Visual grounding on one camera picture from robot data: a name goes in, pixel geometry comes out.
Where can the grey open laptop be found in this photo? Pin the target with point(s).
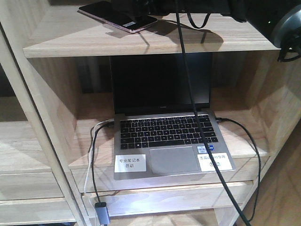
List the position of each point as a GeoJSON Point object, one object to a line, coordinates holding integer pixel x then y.
{"type": "Point", "coordinates": [162, 110]}

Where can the white label sticker left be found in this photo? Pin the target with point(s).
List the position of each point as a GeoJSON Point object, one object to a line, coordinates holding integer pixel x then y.
{"type": "Point", "coordinates": [130, 163]}

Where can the black smartphone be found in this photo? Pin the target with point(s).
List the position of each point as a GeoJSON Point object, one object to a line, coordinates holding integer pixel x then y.
{"type": "Point", "coordinates": [102, 11]}

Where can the white label sticker right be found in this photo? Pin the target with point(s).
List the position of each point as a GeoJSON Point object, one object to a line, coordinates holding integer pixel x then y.
{"type": "Point", "coordinates": [221, 159]}

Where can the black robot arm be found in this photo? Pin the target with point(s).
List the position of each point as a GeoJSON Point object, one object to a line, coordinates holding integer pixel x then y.
{"type": "Point", "coordinates": [279, 21]}

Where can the white label sticker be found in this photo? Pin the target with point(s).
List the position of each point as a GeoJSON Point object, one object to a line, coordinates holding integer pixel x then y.
{"type": "Point", "coordinates": [221, 159]}
{"type": "Point", "coordinates": [130, 163]}

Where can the grey usb hub adapter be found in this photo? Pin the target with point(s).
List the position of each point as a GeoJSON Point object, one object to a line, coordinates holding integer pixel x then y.
{"type": "Point", "coordinates": [102, 213]}

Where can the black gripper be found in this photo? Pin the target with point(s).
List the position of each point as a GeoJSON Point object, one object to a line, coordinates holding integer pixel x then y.
{"type": "Point", "coordinates": [138, 10]}

